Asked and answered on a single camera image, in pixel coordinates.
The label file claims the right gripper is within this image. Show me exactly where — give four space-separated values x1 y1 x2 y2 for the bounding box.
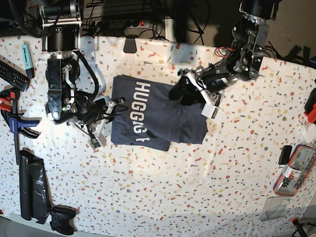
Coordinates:
74 96 128 138

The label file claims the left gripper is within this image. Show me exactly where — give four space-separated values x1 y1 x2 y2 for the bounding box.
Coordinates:
169 66 237 106

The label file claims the blue T-shirt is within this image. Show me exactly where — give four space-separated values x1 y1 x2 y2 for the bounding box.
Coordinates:
111 75 208 151

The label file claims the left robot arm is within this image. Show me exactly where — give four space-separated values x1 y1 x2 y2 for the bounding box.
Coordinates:
169 0 279 106

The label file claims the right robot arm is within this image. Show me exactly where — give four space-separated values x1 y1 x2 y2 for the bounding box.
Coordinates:
8 0 123 139

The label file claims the white power strip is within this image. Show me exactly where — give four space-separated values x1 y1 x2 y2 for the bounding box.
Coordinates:
94 20 151 29

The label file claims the light blue highlighter pen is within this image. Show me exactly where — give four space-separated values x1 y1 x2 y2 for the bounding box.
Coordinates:
21 44 35 79

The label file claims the black TV remote control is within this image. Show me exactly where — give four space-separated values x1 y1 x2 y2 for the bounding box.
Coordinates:
0 61 30 92

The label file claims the blue black bar clamp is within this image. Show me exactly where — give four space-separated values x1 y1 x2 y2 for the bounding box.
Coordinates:
0 87 40 165

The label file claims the small black box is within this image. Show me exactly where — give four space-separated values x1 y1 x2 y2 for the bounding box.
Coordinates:
278 145 292 165

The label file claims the red black clamp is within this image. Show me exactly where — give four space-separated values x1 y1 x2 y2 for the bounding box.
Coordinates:
304 88 316 124
291 218 308 237

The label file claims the black game controller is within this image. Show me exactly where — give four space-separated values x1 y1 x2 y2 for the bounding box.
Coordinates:
50 207 76 236

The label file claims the black garbage bag roll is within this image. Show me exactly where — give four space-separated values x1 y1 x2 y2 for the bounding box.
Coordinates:
19 150 52 224

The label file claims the striped transparent pencil case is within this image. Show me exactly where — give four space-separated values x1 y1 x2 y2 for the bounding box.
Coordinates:
273 144 316 197

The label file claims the clear plastic packaging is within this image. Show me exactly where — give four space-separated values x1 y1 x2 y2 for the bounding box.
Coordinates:
260 196 291 222

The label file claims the red black clamp bottom right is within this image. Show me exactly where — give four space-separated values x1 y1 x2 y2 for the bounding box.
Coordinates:
291 218 308 237

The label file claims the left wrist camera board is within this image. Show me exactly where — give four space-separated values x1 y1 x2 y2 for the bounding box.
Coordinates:
201 104 219 119

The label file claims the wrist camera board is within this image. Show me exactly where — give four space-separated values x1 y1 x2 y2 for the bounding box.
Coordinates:
89 133 107 150
201 104 219 119

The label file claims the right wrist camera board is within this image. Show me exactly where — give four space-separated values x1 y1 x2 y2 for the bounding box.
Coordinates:
89 133 107 150

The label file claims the black table clamp bracket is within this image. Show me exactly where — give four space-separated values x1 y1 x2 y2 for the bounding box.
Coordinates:
123 35 138 54

